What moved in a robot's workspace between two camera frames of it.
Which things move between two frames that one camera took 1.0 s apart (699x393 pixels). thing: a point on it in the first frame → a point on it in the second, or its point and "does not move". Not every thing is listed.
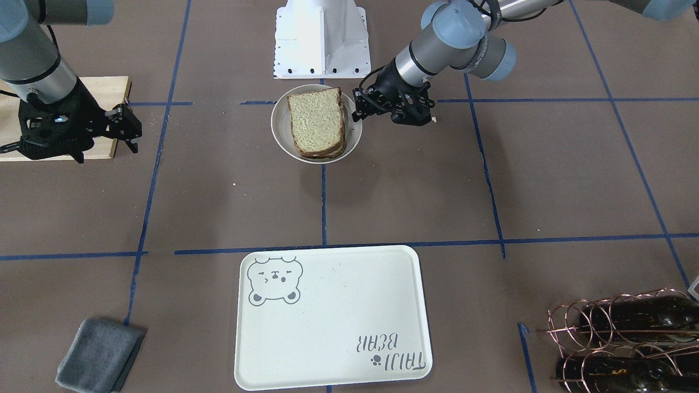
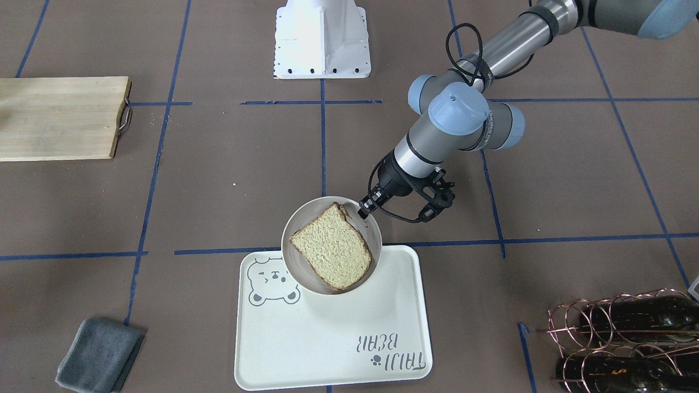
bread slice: x=317 y=119 → x=334 y=248
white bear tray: x=331 y=316 does not move
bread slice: x=339 y=150 → x=339 y=216
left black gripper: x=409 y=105 → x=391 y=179
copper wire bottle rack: x=646 y=343 does not move
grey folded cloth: x=99 y=355 does not move
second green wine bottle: x=605 y=374 does not move
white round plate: x=283 y=127 → x=297 y=266
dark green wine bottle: x=653 y=317 does not move
